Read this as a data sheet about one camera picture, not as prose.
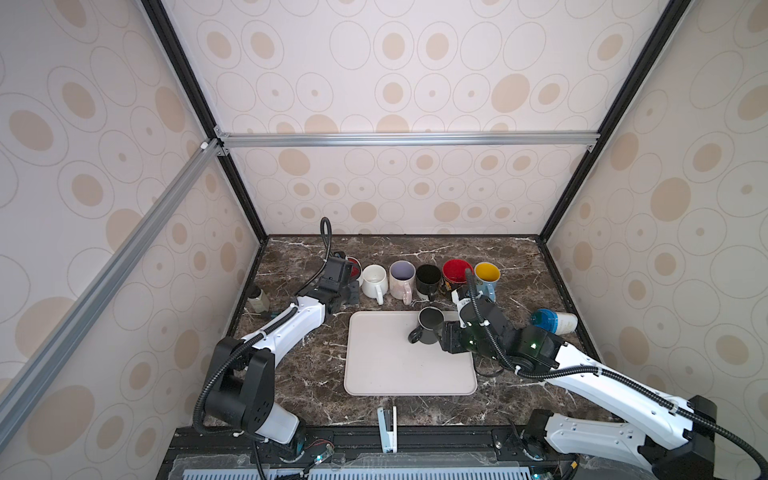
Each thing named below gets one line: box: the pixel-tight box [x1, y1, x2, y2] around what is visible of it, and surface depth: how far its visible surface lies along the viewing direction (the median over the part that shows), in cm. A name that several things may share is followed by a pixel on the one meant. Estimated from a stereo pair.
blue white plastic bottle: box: [530, 308, 578, 335], surface depth 91 cm
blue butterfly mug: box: [474, 261, 501, 303], surface depth 97 cm
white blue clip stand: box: [377, 406, 398, 454], surface depth 75 cm
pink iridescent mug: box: [389, 259, 417, 306], surface depth 99 cm
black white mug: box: [416, 264, 442, 301], surface depth 97 cm
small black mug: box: [408, 306, 445, 345], surface depth 89 cm
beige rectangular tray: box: [344, 311, 477, 396], surface depth 89 cm
